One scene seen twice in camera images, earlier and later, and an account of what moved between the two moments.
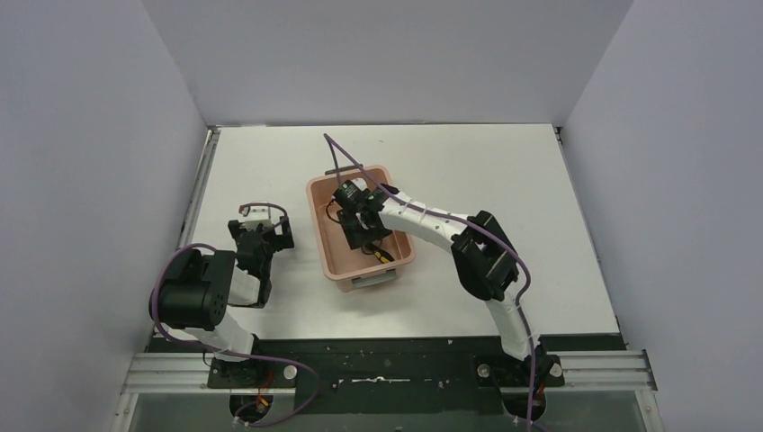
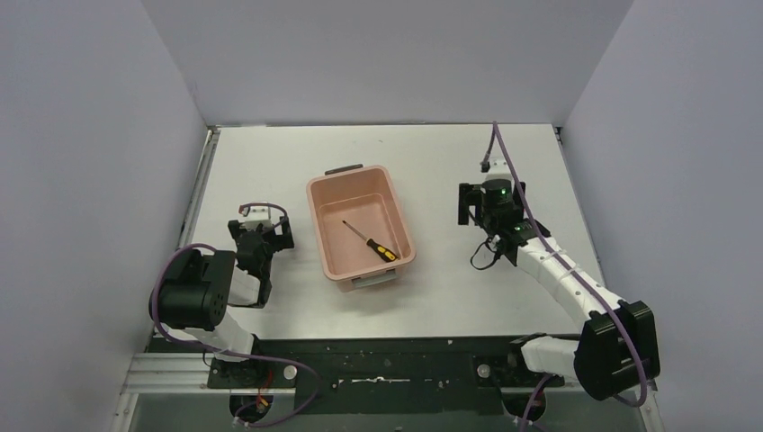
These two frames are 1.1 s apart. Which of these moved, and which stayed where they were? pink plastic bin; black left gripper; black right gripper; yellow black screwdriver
Moved: black right gripper
Stayed: black left gripper; pink plastic bin; yellow black screwdriver
